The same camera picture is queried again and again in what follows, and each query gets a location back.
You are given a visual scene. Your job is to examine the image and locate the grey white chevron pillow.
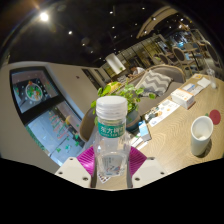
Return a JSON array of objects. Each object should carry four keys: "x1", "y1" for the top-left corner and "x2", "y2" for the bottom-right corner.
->
[{"x1": 139, "y1": 69, "x2": 174, "y2": 98}]

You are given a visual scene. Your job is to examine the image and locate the small blue white carton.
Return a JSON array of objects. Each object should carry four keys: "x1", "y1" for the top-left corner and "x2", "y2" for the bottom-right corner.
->
[{"x1": 137, "y1": 120, "x2": 153, "y2": 143}]

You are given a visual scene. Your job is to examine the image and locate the clear plastic water bottle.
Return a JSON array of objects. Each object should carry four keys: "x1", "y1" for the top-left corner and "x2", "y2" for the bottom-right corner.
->
[{"x1": 93, "y1": 95, "x2": 132, "y2": 178}]

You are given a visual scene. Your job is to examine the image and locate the group of ceiling lights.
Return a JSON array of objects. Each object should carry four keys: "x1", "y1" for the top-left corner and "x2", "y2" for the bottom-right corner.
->
[{"x1": 38, "y1": 4, "x2": 188, "y2": 56}]

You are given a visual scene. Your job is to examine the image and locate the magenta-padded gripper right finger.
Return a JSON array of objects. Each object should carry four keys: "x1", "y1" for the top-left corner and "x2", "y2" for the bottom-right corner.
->
[{"x1": 126, "y1": 146, "x2": 168, "y2": 189}]

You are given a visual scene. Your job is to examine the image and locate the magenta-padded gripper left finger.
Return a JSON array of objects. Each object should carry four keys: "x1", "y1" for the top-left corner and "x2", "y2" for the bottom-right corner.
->
[{"x1": 54, "y1": 145, "x2": 98, "y2": 189}]

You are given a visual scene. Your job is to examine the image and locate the blue white card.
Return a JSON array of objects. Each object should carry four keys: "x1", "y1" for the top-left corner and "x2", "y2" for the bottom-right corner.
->
[{"x1": 181, "y1": 83, "x2": 198, "y2": 94}]

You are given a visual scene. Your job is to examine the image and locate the window with colourful decals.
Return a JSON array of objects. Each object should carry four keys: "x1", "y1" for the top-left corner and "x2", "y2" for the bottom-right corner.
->
[{"x1": 9, "y1": 66, "x2": 88, "y2": 166}]

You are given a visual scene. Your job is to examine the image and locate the white mug green handle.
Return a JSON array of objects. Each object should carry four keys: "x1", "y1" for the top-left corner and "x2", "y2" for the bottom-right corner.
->
[{"x1": 190, "y1": 115, "x2": 214, "y2": 157}]

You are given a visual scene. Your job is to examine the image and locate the clear plastic cup with straw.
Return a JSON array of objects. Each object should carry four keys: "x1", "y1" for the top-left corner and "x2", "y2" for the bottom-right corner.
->
[{"x1": 205, "y1": 68, "x2": 218, "y2": 90}]

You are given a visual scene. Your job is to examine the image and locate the person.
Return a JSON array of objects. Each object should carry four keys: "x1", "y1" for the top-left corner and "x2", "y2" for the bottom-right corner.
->
[{"x1": 129, "y1": 65, "x2": 146, "y2": 77}]

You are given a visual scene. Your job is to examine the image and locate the printed paper leaflet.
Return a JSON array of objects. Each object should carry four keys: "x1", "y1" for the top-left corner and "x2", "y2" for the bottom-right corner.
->
[{"x1": 143, "y1": 99, "x2": 181, "y2": 128}]

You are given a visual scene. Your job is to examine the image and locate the group of round-backed chairs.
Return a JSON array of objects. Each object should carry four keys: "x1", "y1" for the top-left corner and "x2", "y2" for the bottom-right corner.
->
[{"x1": 156, "y1": 28, "x2": 224, "y2": 73}]

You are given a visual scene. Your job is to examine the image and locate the white round column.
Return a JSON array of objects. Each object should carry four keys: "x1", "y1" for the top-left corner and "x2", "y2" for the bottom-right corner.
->
[{"x1": 105, "y1": 52, "x2": 127, "y2": 75}]

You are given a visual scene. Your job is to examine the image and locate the white paper sheet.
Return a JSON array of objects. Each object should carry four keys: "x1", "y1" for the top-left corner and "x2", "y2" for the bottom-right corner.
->
[{"x1": 196, "y1": 77, "x2": 212, "y2": 90}]

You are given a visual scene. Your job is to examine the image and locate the green potted plant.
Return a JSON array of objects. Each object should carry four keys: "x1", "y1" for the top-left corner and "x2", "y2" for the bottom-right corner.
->
[{"x1": 89, "y1": 81, "x2": 157, "y2": 133}]

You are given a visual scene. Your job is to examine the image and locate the white orange box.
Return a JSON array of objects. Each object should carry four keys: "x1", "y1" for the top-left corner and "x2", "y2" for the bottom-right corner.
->
[{"x1": 170, "y1": 88, "x2": 196, "y2": 110}]

